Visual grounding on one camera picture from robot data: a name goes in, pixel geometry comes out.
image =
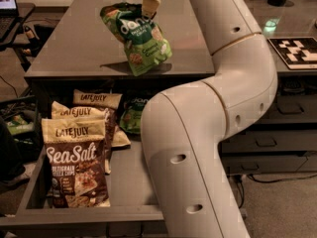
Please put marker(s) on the green rice chip bag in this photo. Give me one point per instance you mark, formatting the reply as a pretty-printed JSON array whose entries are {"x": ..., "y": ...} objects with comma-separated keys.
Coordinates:
[
  {"x": 130, "y": 120},
  {"x": 144, "y": 45}
]

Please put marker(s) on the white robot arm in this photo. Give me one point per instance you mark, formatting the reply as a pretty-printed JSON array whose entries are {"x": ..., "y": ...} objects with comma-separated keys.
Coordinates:
[{"x": 181, "y": 127}]

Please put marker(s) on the rear Late July chip bag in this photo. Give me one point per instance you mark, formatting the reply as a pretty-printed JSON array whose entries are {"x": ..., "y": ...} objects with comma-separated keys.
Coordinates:
[{"x": 109, "y": 103}]

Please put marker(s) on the late july chip bag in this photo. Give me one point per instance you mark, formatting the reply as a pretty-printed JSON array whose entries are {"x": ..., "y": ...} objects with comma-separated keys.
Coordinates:
[
  {"x": 109, "y": 103},
  {"x": 60, "y": 111}
]

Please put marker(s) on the middle Late July chip bag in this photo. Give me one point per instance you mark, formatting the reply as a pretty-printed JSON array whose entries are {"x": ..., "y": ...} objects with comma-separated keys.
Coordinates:
[{"x": 60, "y": 111}]

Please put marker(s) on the front brown Sea Salt bag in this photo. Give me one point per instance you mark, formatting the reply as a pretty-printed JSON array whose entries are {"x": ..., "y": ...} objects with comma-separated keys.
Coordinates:
[{"x": 75, "y": 149}]

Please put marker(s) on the upper right closed drawer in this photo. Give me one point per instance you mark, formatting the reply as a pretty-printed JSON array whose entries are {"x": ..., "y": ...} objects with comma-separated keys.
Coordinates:
[{"x": 292, "y": 109}]

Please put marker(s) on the closed drawer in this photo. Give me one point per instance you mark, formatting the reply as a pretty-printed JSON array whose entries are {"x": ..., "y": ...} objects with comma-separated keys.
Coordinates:
[
  {"x": 269, "y": 164},
  {"x": 271, "y": 141},
  {"x": 292, "y": 109}
]

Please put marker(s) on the middle right closed drawer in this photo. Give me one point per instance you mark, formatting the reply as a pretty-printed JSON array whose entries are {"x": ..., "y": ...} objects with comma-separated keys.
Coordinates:
[{"x": 271, "y": 141}]

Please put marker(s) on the lower right closed drawer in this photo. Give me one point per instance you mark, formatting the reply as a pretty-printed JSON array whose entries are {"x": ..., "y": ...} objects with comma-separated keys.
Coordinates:
[{"x": 269, "y": 164}]

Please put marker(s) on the green bag in crate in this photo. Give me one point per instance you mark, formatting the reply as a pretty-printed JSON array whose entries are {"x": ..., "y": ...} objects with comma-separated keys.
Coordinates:
[{"x": 17, "y": 125}]

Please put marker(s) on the dark side table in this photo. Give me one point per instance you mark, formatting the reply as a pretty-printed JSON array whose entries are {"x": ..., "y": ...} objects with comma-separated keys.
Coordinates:
[{"x": 25, "y": 11}]

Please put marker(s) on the laptop computer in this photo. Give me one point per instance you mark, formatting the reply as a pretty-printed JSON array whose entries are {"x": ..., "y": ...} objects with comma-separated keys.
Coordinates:
[{"x": 8, "y": 17}]

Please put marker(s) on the black white fiducial marker board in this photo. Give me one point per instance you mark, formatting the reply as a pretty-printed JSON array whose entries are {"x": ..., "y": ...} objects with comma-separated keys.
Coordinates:
[{"x": 296, "y": 53}]

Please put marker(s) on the black crate with snacks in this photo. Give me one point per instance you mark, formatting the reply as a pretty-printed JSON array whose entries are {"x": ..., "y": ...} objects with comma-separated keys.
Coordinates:
[{"x": 30, "y": 143}]

